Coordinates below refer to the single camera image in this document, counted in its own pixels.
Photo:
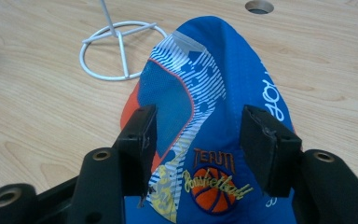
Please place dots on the blue basketball cap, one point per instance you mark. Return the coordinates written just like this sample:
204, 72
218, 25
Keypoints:
211, 93

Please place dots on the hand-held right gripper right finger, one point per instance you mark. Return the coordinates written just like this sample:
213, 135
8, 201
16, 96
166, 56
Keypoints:
267, 149

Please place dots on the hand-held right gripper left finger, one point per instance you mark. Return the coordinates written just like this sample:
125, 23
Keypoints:
136, 146

